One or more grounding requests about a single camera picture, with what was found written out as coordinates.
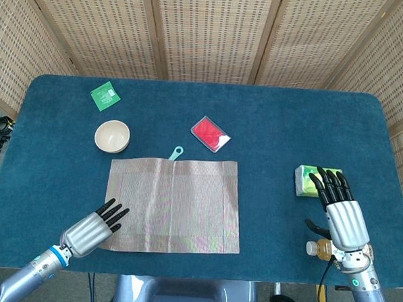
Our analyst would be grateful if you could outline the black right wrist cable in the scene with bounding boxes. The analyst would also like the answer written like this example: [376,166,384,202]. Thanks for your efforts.
[317,254,338,302]

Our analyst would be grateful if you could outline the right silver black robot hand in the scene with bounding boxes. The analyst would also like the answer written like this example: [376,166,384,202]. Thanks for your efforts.
[302,166,377,257]

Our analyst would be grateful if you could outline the woven bamboo screen panel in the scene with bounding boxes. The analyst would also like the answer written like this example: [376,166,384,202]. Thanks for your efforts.
[18,0,171,82]
[144,0,284,87]
[319,0,403,216]
[254,0,403,95]
[0,0,82,124]

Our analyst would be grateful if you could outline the mint green brush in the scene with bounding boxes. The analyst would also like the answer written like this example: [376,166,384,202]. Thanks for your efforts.
[169,145,186,163]

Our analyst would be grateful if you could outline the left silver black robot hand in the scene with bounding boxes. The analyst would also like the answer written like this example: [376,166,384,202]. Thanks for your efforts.
[59,195,132,260]

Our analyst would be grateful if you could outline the red pad clear case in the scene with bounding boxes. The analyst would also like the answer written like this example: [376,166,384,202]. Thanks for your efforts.
[188,115,233,156]

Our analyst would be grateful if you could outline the blue gray robot base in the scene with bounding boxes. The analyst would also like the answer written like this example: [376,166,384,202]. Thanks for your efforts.
[111,274,260,302]

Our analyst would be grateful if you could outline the blue table cover cloth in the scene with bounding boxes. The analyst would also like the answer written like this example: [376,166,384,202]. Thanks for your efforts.
[0,72,403,291]

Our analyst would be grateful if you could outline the green tissue pack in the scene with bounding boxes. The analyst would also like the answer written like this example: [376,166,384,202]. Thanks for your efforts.
[292,164,345,200]

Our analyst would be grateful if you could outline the light brown bowl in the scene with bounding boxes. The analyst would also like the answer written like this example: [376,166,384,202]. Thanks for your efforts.
[92,118,132,155]

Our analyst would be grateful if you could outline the gray woven placemat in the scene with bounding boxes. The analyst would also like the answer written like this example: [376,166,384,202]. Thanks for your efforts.
[101,154,245,259]

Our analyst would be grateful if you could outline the tea bottle white cap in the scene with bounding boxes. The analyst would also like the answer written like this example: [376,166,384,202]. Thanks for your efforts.
[304,236,375,266]

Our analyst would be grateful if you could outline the green square sachet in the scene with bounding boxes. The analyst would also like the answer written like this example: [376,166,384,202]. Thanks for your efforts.
[88,80,123,114]

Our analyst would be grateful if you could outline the thin black floor cable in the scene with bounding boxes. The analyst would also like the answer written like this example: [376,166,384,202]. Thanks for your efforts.
[86,272,97,302]

